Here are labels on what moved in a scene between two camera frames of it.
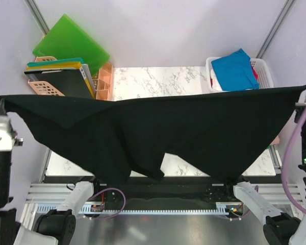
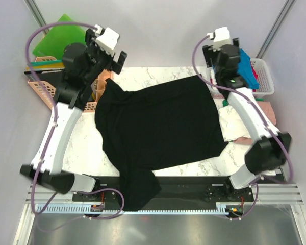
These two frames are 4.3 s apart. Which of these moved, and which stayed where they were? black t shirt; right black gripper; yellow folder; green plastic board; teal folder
Moved: black t shirt; right black gripper
Stayed: green plastic board; teal folder; yellow folder
